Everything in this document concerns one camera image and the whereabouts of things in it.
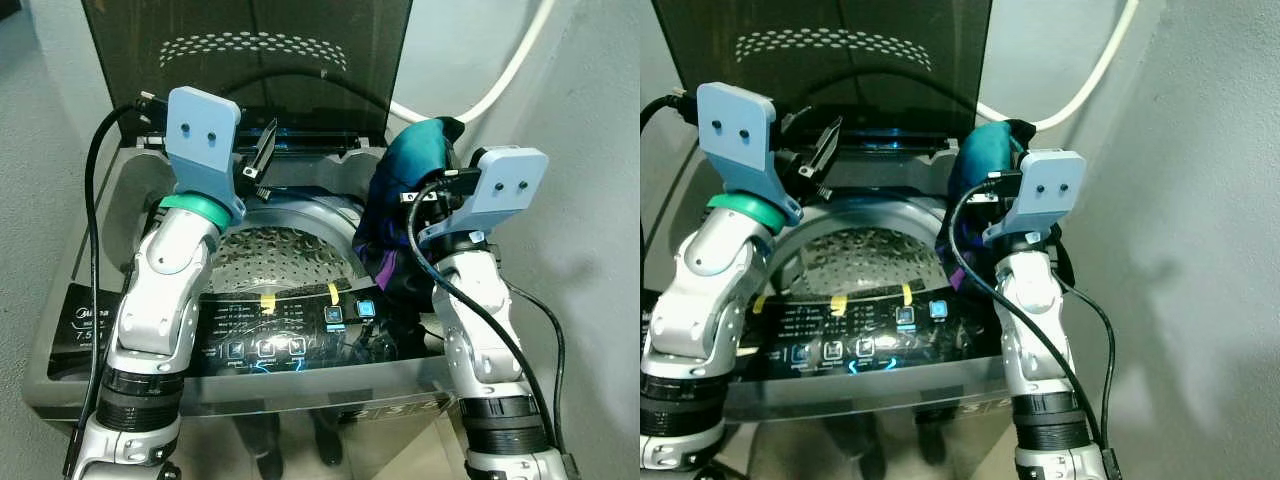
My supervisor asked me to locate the purple garment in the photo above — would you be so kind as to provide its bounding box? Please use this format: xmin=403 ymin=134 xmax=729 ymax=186
xmin=940 ymin=215 xmax=991 ymax=296
xmin=352 ymin=190 xmax=431 ymax=296

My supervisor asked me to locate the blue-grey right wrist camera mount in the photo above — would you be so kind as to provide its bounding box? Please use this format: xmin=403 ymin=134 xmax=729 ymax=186
xmin=415 ymin=146 xmax=551 ymax=251
xmin=982 ymin=149 xmax=1087 ymax=249

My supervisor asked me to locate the dark left robot leg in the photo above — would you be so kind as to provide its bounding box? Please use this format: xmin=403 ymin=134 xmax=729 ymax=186
xmin=235 ymin=412 xmax=286 ymax=479
xmin=820 ymin=415 xmax=873 ymax=479

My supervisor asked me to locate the dark right robot leg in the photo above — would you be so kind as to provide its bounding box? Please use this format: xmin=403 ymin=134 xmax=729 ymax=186
xmin=912 ymin=408 xmax=951 ymax=463
xmin=308 ymin=408 xmax=346 ymax=466

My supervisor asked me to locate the dark tinted washer lid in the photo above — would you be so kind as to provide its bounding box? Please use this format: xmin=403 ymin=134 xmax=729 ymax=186
xmin=652 ymin=0 xmax=993 ymax=151
xmin=80 ymin=0 xmax=414 ymax=151

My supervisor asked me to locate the teal garment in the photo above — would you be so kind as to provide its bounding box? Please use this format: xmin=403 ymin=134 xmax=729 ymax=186
xmin=945 ymin=118 xmax=1036 ymax=231
xmin=368 ymin=118 xmax=461 ymax=251

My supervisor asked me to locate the dark robot leg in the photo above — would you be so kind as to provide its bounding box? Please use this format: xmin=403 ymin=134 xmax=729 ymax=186
xmin=820 ymin=415 xmax=873 ymax=479
xmin=912 ymin=408 xmax=951 ymax=463
xmin=235 ymin=412 xmax=286 ymax=479
xmin=308 ymin=408 xmax=346 ymax=466

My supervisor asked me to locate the grey top-load washing machine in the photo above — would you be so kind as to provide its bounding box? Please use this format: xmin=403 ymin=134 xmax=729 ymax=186
xmin=640 ymin=130 xmax=1011 ymax=426
xmin=20 ymin=130 xmax=471 ymax=421

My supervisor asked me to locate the white water hose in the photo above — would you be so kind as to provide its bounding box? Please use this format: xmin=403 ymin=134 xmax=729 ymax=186
xmin=385 ymin=0 xmax=557 ymax=126
xmin=975 ymin=0 xmax=1141 ymax=131

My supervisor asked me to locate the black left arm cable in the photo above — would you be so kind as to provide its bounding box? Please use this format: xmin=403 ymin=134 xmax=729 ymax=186
xmin=640 ymin=88 xmax=696 ymax=131
xmin=62 ymin=92 xmax=166 ymax=480

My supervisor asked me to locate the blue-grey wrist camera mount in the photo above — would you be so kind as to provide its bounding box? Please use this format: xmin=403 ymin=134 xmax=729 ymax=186
xmin=415 ymin=146 xmax=551 ymax=251
xmin=164 ymin=86 xmax=248 ymax=227
xmin=696 ymin=81 xmax=803 ymax=227
xmin=982 ymin=149 xmax=1087 ymax=249

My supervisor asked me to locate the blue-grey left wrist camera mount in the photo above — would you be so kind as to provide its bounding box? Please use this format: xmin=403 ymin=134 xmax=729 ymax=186
xmin=696 ymin=81 xmax=803 ymax=227
xmin=164 ymin=86 xmax=248 ymax=227

